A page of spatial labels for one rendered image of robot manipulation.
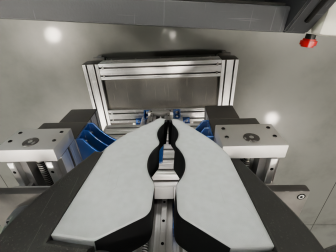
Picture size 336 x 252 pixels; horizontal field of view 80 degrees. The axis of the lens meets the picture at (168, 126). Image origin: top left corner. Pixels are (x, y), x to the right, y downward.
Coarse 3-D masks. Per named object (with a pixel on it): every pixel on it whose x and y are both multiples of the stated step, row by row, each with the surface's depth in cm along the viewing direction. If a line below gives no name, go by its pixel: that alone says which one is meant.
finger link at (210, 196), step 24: (168, 120) 13; (192, 144) 10; (216, 144) 10; (192, 168) 8; (216, 168) 8; (192, 192) 7; (216, 192) 7; (240, 192) 7; (192, 216) 6; (216, 216) 6; (240, 216) 6; (192, 240) 6; (216, 240) 6; (240, 240) 6; (264, 240) 6
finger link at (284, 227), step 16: (240, 160) 9; (240, 176) 8; (256, 176) 8; (256, 192) 7; (272, 192) 7; (256, 208) 7; (272, 208) 7; (288, 208) 7; (272, 224) 6; (288, 224) 6; (304, 224) 6; (272, 240) 6; (288, 240) 6; (304, 240) 6
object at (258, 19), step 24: (0, 0) 33; (24, 0) 33; (48, 0) 33; (72, 0) 33; (96, 0) 33; (120, 0) 33; (144, 0) 33; (168, 0) 33; (192, 0) 33; (216, 0) 33; (240, 0) 33; (144, 24) 35; (168, 24) 34; (192, 24) 34; (216, 24) 34; (240, 24) 34; (264, 24) 34
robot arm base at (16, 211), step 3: (18, 207) 46; (21, 207) 46; (24, 207) 45; (15, 210) 46; (18, 210) 45; (21, 210) 45; (12, 213) 45; (15, 213) 44; (18, 213) 44; (9, 216) 45; (12, 216) 44; (15, 216) 44; (6, 219) 45; (9, 219) 45; (12, 219) 44; (6, 222) 45; (9, 222) 43; (6, 225) 43; (3, 228) 45
